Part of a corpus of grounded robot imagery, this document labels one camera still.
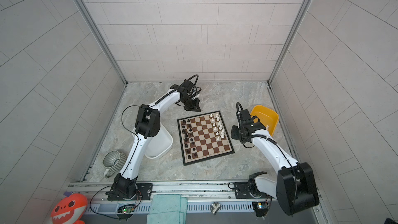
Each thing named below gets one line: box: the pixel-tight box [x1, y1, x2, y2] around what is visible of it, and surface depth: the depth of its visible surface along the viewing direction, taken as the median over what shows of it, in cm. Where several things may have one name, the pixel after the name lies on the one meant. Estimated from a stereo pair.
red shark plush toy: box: [50, 193, 88, 224], surface depth 61 cm
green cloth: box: [146, 193, 188, 224], surface depth 68 cm
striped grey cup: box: [102, 150, 127, 178], surface depth 77 cm
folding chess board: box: [177, 110, 235, 166], surface depth 88 cm
